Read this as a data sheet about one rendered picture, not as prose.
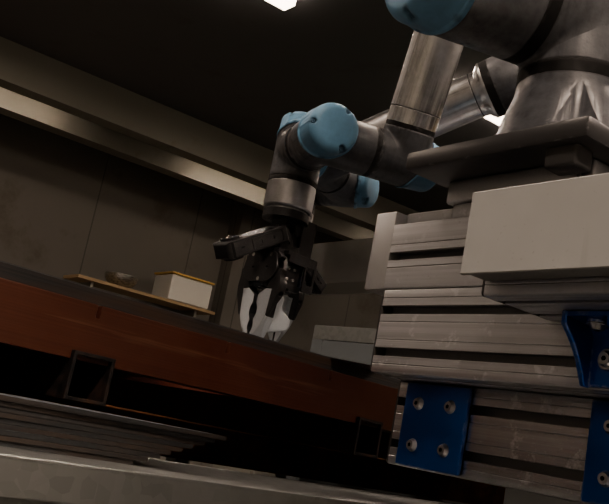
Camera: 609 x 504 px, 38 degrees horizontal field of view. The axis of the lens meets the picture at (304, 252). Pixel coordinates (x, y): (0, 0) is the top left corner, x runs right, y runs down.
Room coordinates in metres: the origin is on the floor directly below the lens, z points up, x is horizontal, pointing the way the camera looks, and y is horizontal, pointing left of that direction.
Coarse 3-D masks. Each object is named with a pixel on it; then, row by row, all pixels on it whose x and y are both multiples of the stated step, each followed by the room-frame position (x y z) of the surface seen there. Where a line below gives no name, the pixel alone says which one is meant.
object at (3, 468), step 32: (0, 448) 0.71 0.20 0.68; (0, 480) 0.66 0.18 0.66; (32, 480) 0.68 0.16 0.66; (64, 480) 0.70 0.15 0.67; (96, 480) 0.72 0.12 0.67; (128, 480) 0.74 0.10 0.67; (160, 480) 0.76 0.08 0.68; (192, 480) 0.78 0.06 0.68; (224, 480) 0.86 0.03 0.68; (256, 480) 0.97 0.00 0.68; (288, 480) 1.10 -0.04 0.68
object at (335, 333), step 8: (320, 328) 2.47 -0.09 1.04; (328, 328) 2.45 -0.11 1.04; (336, 328) 2.42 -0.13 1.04; (344, 328) 2.40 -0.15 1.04; (352, 328) 2.38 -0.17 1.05; (360, 328) 2.36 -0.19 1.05; (368, 328) 2.34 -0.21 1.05; (320, 336) 2.46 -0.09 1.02; (328, 336) 2.44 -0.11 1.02; (336, 336) 2.42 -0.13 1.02; (344, 336) 2.40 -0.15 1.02; (352, 336) 2.38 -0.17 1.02; (360, 336) 2.36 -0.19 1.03; (368, 336) 2.33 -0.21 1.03
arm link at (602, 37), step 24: (552, 0) 0.77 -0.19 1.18; (576, 0) 0.78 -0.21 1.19; (600, 0) 0.78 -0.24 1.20; (552, 24) 0.78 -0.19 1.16; (576, 24) 0.78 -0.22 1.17; (600, 24) 0.79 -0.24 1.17; (528, 48) 0.81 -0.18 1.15; (552, 48) 0.80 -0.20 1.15; (576, 48) 0.79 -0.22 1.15; (600, 48) 0.79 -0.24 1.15
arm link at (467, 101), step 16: (480, 64) 1.32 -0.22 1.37; (496, 64) 1.30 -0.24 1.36; (512, 64) 1.29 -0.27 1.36; (464, 80) 1.33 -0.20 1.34; (480, 80) 1.31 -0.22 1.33; (496, 80) 1.30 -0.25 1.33; (512, 80) 1.29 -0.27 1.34; (448, 96) 1.34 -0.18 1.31; (464, 96) 1.33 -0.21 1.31; (480, 96) 1.32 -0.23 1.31; (496, 96) 1.31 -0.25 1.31; (512, 96) 1.30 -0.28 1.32; (384, 112) 1.40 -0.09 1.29; (448, 112) 1.35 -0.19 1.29; (464, 112) 1.34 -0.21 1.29; (480, 112) 1.34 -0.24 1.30; (496, 112) 1.33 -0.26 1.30; (448, 128) 1.37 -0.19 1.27; (320, 176) 1.45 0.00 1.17; (336, 176) 1.46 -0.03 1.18
